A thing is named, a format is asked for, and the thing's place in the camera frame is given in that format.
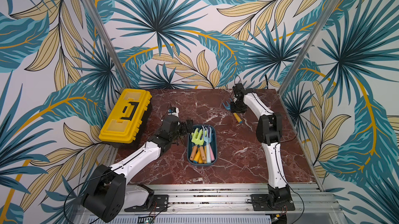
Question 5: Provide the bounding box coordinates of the yellow plastic toolbox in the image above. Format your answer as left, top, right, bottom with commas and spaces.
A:
99, 89, 152, 150

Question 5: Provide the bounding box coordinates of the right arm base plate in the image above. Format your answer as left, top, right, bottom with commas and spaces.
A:
246, 194, 296, 212

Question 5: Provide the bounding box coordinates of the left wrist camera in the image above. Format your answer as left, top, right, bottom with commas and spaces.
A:
168, 107, 179, 117

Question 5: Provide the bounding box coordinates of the teal fork yellow handle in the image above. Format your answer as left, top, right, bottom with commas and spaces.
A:
222, 101, 242, 124

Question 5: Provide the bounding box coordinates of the right aluminium corner post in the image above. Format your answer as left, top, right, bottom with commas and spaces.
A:
278, 0, 340, 94

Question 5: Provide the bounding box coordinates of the left aluminium corner post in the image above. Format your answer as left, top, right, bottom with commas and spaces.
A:
82, 0, 132, 88

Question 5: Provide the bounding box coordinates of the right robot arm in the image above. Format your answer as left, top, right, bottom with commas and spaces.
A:
230, 83, 295, 211

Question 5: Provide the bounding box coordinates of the green rake wooden handle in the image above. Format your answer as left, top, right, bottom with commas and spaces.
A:
192, 128, 206, 163
190, 128, 206, 161

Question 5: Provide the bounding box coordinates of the teal storage tray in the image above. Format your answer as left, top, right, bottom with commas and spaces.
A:
187, 125, 218, 166

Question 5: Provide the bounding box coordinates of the light blue fork pink handle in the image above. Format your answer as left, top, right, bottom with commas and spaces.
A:
202, 125, 211, 164

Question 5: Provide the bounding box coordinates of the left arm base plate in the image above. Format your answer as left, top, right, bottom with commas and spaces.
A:
124, 195, 169, 213

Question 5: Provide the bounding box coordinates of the aluminium rail frame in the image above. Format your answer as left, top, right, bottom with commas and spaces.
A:
112, 182, 347, 224

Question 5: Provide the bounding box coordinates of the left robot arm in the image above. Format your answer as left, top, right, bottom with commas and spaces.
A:
81, 115, 193, 223

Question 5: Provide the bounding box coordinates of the aluminium corner post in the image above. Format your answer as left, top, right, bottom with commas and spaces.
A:
278, 0, 340, 94
82, 0, 132, 88

